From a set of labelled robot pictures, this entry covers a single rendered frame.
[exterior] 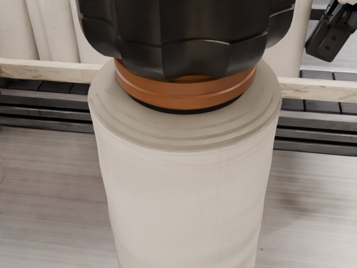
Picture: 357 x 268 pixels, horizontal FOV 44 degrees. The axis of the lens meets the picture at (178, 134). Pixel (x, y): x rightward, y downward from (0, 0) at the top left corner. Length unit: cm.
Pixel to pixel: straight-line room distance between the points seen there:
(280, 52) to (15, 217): 31
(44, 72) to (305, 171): 30
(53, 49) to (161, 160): 37
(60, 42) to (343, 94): 31
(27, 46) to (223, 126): 40
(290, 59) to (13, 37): 31
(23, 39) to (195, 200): 39
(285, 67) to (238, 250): 30
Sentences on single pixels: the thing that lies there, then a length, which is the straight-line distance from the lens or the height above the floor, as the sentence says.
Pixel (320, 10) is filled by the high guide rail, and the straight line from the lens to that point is 53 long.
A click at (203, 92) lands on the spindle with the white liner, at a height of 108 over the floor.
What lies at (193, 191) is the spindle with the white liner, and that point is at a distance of 18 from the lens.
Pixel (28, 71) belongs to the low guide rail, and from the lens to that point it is 53.
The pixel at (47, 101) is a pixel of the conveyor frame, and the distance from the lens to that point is 53.
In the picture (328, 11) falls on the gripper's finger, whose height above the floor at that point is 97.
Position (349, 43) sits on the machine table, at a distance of 75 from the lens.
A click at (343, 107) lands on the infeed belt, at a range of 51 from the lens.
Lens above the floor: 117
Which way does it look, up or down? 40 degrees down
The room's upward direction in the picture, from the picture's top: 1 degrees counter-clockwise
